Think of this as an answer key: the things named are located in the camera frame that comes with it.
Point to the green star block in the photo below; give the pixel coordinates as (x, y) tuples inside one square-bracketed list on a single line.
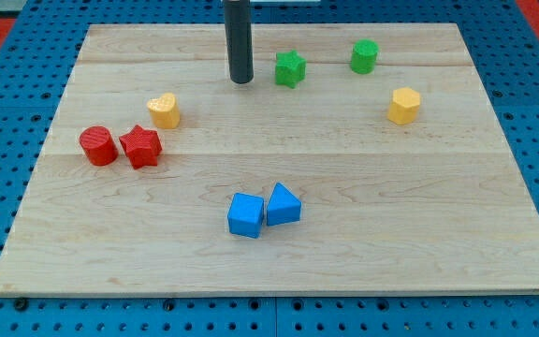
[(290, 69)]

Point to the blue triangle block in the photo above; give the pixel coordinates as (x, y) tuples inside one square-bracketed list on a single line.
[(283, 207)]

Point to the blue cube block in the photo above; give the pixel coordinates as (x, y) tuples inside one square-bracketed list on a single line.
[(245, 215)]

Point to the wooden board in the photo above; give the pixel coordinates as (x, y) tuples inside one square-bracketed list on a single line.
[(436, 207)]

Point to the green cylinder block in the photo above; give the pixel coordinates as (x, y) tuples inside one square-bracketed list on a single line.
[(363, 57)]

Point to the red cylinder block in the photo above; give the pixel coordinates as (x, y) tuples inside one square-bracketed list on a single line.
[(98, 145)]

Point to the yellow hexagon block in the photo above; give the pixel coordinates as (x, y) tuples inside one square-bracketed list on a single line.
[(404, 106)]

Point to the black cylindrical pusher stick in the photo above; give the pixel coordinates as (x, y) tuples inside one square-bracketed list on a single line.
[(239, 47)]

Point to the yellow heart block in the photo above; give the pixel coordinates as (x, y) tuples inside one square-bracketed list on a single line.
[(164, 111)]

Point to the red star block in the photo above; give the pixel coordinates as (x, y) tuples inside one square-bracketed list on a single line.
[(141, 146)]

